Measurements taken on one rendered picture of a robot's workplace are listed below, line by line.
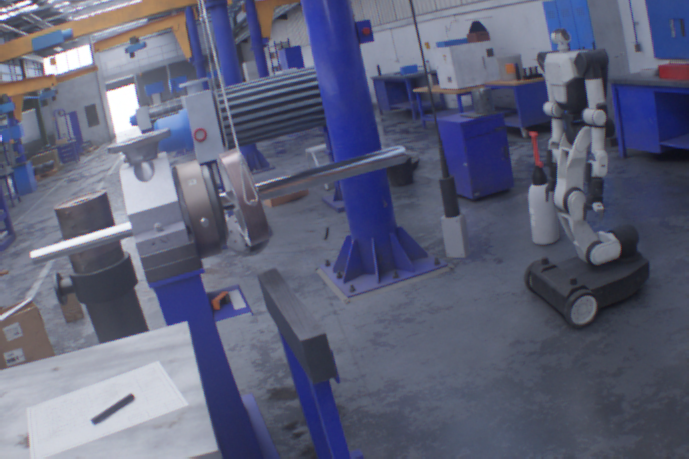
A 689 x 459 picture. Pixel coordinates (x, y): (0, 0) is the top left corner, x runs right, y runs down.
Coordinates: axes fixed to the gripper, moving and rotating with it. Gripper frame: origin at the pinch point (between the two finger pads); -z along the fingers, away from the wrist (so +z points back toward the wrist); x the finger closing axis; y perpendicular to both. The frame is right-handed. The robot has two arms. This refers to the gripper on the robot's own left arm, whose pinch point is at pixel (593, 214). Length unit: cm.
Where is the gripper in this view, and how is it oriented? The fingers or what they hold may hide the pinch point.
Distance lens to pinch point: 307.1
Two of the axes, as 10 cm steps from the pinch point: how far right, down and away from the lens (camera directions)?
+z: -0.1, -9.7, -2.3
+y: 1.5, 2.2, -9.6
